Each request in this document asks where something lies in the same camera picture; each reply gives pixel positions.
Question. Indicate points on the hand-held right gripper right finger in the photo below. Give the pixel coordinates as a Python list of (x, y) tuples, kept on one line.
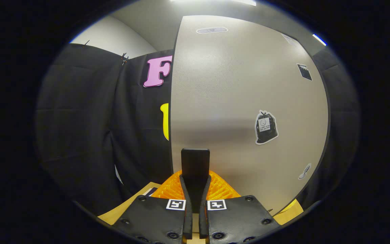
[(203, 220)]

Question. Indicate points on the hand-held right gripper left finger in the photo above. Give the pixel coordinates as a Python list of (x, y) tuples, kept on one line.
[(187, 217)]

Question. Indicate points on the grey cabinet door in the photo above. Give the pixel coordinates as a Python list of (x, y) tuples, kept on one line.
[(232, 101)]

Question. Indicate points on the large ceiling light panel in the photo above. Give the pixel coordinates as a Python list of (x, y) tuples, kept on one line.
[(245, 2)]

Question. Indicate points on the small ceiling light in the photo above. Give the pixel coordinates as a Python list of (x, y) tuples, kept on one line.
[(319, 39)]

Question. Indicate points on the black backdrop cloth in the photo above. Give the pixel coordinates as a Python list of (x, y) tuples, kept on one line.
[(90, 118)]

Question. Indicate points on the navy and white book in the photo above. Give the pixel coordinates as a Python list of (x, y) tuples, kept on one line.
[(151, 191)]

